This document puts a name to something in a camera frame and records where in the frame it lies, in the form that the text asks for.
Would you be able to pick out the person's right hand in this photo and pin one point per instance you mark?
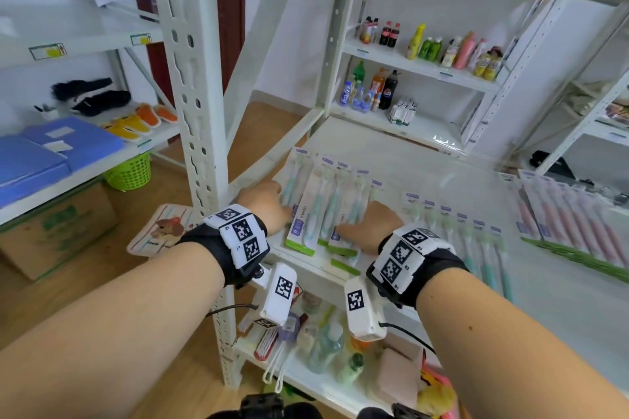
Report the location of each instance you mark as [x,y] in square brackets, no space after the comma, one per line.
[376,229]

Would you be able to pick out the person's left hand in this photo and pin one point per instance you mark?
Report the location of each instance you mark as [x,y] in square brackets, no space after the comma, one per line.
[263,205]

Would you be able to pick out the row of green toothbrush packets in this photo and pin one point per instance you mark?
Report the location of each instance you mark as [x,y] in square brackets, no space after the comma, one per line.
[302,207]

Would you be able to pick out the white metal shelf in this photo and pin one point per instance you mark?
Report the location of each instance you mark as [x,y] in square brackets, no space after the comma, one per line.
[540,296]

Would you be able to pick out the line of pink toothbrush packets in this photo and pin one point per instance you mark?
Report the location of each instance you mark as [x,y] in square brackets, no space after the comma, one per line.
[580,222]

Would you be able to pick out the person's right forearm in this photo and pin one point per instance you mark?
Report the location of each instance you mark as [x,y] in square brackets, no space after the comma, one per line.
[511,355]

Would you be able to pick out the person's left forearm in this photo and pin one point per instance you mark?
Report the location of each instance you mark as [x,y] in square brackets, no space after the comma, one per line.
[108,330]

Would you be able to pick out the cartoon print bag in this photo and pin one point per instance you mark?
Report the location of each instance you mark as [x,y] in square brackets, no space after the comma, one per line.
[164,227]

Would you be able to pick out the orange plastic bottle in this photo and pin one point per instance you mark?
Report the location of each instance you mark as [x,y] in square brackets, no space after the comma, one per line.
[361,345]

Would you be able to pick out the cluster of small white cartons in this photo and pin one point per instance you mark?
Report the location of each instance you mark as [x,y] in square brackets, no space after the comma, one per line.
[400,114]

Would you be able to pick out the clear plastic bottle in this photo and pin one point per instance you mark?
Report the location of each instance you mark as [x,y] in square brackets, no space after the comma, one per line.
[324,350]

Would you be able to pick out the green plastic basket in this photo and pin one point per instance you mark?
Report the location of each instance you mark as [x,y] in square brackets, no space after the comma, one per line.
[130,175]

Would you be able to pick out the cluster of water and soda bottles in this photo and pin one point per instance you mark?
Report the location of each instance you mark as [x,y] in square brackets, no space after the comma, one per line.
[390,92]

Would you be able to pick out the small green bottle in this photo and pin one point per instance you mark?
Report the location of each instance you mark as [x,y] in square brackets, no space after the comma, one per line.
[351,369]

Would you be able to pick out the yellow and orange shoes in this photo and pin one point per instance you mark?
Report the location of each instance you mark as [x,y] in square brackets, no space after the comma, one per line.
[147,115]

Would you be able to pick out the stack of pink cloths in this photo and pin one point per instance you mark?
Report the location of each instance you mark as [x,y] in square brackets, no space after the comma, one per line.
[395,377]

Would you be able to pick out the pink plastic scraper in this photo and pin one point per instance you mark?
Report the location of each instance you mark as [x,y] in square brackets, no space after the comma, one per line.
[432,373]

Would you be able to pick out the yellow plastic bottle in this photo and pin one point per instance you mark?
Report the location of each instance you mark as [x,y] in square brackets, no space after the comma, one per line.
[435,399]

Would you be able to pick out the row of colourful bottles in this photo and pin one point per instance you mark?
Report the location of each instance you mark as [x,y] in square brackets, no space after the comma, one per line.
[415,43]

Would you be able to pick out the red-brown wooden door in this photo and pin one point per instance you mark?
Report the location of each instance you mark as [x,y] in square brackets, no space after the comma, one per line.
[231,16]

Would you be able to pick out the black pouch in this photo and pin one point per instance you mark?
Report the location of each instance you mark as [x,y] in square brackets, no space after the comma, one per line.
[557,166]

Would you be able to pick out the black shoes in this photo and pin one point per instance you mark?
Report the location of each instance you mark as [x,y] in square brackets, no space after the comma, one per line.
[98,102]

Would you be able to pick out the green printed cardboard box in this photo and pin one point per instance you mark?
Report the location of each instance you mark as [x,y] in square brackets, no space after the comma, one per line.
[59,232]

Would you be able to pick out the stack of blue folders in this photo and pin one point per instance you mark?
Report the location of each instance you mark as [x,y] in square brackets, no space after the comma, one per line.
[29,163]

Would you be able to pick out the white stationery rack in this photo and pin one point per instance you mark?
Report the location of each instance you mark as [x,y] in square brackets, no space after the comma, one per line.
[73,38]

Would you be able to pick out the white snack shelving unit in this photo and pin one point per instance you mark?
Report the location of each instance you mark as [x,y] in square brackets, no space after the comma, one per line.
[609,131]

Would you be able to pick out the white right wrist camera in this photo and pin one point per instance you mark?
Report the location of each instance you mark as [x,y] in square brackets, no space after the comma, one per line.
[361,306]

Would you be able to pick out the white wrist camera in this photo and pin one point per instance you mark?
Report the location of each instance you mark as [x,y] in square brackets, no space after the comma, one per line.
[361,306]
[280,291]

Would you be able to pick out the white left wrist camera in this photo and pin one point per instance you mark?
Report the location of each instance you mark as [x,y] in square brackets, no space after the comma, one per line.
[280,291]

